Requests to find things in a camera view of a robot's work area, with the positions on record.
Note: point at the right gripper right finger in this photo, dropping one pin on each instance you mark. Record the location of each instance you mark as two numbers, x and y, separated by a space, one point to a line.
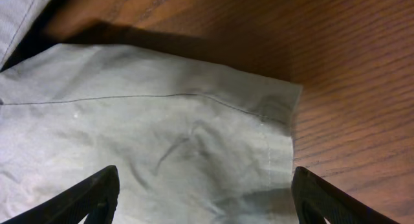
318 201

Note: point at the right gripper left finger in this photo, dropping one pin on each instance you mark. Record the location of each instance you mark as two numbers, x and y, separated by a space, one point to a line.
91 201

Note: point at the khaki green shorts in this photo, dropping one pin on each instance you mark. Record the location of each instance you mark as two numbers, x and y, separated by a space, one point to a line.
192 141

